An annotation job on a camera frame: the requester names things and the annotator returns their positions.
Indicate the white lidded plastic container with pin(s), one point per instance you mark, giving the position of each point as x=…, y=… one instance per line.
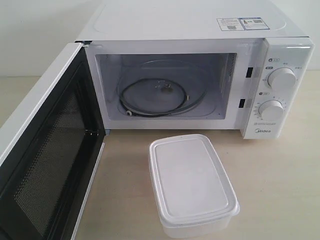
x=192, y=191

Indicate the white microwave door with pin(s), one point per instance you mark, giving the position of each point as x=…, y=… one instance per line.
x=50, y=148

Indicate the white Midea microwave body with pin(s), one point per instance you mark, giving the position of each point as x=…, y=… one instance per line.
x=127, y=33

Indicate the glass turntable plate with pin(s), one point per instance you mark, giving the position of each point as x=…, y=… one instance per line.
x=161, y=88

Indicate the lower white timer knob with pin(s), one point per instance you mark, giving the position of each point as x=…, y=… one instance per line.
x=271, y=110

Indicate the white label sticker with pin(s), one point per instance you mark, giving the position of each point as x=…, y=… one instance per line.
x=230, y=24

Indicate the upper white power knob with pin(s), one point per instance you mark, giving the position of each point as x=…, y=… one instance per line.
x=282, y=79

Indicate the blue energy label sticker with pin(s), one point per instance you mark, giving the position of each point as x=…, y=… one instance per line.
x=253, y=23

